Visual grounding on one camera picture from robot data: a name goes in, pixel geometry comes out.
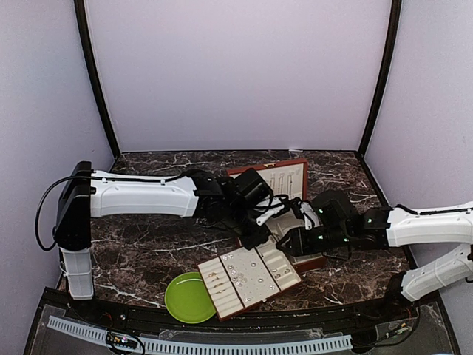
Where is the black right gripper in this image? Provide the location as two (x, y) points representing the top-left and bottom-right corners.
(276, 225), (351, 257)

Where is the white slotted cable duct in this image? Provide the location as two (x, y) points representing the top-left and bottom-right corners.
(47, 316), (353, 354)

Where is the green plate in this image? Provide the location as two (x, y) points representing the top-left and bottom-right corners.
(164, 271), (216, 324)

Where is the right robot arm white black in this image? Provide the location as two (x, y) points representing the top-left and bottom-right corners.
(276, 190), (472, 321)

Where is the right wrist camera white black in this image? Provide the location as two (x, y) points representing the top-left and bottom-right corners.
(290, 197), (321, 230)

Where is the black frame post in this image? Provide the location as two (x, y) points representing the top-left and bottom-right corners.
(73, 0), (121, 160)
(357, 0), (403, 160)

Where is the right black frame post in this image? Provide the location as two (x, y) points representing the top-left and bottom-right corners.
(357, 0), (403, 160)

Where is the jewelry tray brown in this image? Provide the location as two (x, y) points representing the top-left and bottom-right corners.
(197, 242), (302, 321)

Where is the left black frame post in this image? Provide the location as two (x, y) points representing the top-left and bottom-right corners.
(73, 0), (121, 160)

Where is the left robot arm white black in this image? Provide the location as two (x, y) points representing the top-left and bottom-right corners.
(37, 161), (276, 322)

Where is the brown jewelry box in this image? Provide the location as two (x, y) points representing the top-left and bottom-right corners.
(225, 158), (328, 273)

